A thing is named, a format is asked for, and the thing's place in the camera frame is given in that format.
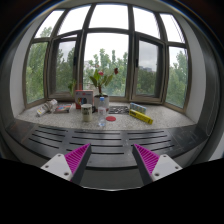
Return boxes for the clear plastic water bottle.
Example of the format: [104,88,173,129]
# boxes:
[98,97,106,127]

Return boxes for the red cardboard box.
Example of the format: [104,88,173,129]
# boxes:
[75,90,93,109]

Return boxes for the brown window frame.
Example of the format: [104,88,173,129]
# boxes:
[23,0,191,112]

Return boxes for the white plastic wrapped package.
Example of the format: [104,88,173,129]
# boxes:
[37,99,58,117]

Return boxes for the colourful flat book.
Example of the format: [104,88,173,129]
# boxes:
[55,104,72,113]

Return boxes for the red bottle cap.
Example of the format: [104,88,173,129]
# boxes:
[106,116,116,122]

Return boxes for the yellow long box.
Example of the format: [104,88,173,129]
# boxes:
[129,109,153,125]

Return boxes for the beige ceramic mug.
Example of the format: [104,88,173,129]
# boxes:
[81,104,92,122]

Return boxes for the light blue small box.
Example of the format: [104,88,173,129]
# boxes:
[130,102,146,114]

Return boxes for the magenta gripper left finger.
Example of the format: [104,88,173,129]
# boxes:
[42,144,92,185]

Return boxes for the black slotted radiator cover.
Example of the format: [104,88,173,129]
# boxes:
[7,119,208,169]

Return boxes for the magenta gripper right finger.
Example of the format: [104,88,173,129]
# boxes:
[132,144,182,185]

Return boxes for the dark patterned tray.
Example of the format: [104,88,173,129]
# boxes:
[109,106,129,114]

